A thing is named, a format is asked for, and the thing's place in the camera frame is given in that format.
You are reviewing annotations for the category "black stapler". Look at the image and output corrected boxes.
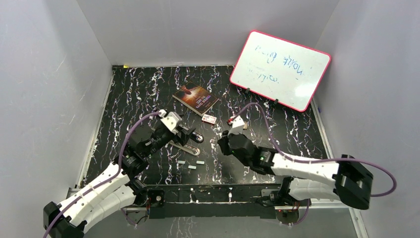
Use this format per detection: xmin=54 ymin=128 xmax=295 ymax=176
xmin=178 ymin=123 xmax=204 ymax=143

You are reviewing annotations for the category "beige stapler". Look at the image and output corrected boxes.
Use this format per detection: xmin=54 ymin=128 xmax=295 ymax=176
xmin=169 ymin=141 xmax=201 ymax=156

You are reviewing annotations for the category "red white staple box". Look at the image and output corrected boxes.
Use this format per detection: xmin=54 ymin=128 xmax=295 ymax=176
xmin=202 ymin=114 xmax=217 ymax=124

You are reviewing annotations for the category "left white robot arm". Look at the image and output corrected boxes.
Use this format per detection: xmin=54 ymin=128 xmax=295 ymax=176
xmin=43 ymin=113 xmax=204 ymax=238

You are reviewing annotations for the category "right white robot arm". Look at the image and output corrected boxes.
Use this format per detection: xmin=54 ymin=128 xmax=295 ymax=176
xmin=217 ymin=131 xmax=373 ymax=210

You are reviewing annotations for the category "dark paperback book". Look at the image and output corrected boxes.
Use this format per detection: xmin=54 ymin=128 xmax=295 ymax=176
xmin=172 ymin=82 xmax=219 ymax=117

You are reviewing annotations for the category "pink framed whiteboard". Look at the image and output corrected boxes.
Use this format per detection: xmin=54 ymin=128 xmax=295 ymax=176
xmin=230 ymin=31 xmax=331 ymax=112

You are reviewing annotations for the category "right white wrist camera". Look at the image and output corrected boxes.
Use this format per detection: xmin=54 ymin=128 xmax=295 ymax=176
xmin=228 ymin=116 xmax=248 ymax=135

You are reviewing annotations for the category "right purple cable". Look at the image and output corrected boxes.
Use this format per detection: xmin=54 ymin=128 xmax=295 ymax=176
xmin=228 ymin=102 xmax=397 ymax=198

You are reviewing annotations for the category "purple cable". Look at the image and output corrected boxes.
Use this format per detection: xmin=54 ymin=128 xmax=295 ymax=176
xmin=228 ymin=102 xmax=397 ymax=198
xmin=43 ymin=111 xmax=165 ymax=238

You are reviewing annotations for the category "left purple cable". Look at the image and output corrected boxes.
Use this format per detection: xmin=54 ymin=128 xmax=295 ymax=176
xmin=43 ymin=111 xmax=165 ymax=238

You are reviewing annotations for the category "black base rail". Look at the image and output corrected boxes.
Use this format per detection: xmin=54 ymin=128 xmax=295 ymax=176
xmin=116 ymin=182 xmax=315 ymax=220

